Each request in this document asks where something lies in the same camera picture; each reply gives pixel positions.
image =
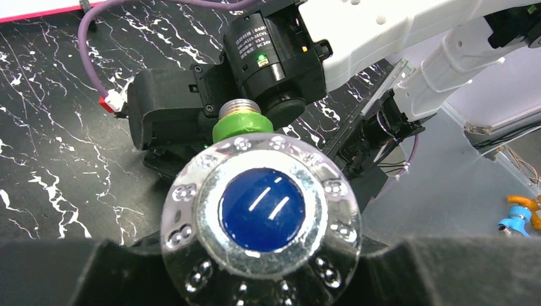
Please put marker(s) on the green water faucet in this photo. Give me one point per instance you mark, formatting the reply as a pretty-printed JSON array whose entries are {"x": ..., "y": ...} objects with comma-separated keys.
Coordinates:
[{"x": 259, "y": 218}]

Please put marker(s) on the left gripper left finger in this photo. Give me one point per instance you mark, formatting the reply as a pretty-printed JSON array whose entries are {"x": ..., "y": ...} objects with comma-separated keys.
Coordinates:
[{"x": 84, "y": 272}]

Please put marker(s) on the pink framed whiteboard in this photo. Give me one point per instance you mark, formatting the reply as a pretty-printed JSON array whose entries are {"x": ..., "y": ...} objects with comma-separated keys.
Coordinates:
[{"x": 14, "y": 10}]

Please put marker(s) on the orange blue faucet pile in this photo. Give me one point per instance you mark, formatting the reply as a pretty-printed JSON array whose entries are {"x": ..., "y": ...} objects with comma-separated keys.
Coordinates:
[{"x": 524, "y": 213}]

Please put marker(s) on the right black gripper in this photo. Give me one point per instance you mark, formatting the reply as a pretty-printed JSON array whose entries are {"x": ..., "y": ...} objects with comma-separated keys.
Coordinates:
[{"x": 171, "y": 113}]

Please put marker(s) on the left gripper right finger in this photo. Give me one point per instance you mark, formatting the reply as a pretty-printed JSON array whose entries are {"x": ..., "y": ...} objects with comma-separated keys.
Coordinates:
[{"x": 448, "y": 271}]

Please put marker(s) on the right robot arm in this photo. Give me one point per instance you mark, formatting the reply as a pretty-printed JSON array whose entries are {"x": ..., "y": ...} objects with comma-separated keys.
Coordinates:
[{"x": 285, "y": 55}]

